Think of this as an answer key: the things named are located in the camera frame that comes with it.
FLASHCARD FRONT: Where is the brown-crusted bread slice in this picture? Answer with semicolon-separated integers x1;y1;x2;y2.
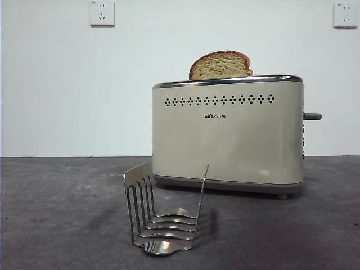
188;50;254;81

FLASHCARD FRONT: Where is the cream toaster with chrome top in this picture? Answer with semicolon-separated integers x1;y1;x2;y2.
151;74;305;201

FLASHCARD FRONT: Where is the shiny metal toast rack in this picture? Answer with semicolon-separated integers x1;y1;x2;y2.
123;162;210;257

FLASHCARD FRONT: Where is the white wall socket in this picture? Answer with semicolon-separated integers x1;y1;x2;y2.
333;2;358;29
89;0;116;28

